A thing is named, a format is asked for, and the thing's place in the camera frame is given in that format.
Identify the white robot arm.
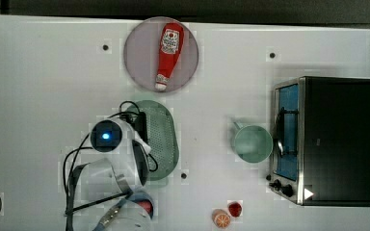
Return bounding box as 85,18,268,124
63,111,154,231

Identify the green oval strainer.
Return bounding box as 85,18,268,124
127,100,179,181

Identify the red strawberry toy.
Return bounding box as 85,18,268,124
227,201,243,218

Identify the black toaster oven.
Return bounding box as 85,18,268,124
267,76,370,207

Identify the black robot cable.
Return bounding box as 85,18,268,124
62,100,159,231

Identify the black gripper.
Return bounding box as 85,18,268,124
129,112,148,143

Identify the green mug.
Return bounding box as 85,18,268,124
231,122,274,164

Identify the red ketchup bottle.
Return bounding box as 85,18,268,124
155,22,184,91

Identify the blue bowl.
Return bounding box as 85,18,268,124
130,192,154,218

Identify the pink toy in bowl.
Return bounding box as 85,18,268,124
139,200,153,215

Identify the grey round plate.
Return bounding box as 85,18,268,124
123,16,199,92

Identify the orange slice toy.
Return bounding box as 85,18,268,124
212,209,230,229

